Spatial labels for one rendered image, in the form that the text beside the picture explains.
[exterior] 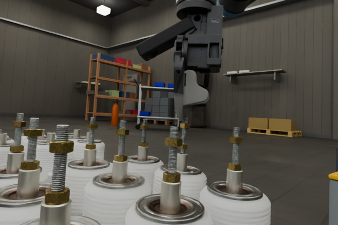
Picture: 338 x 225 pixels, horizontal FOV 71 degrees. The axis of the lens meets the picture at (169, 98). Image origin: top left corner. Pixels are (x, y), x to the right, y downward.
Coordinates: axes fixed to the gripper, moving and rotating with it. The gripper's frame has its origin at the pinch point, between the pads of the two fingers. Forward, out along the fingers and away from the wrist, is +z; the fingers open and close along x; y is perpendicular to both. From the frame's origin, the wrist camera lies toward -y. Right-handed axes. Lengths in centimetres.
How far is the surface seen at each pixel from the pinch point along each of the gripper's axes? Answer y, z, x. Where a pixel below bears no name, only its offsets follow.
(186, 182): 2.7, 11.0, -3.9
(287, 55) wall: 193, -181, 636
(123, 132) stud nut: -6.3, 3.3, -10.0
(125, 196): -4.2, 11.2, -13.1
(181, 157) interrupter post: 1.2, 7.7, -0.3
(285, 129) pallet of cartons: 170, 16, 552
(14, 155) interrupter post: -22.8, 8.0, -11.8
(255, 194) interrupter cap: 12.6, 10.1, -8.8
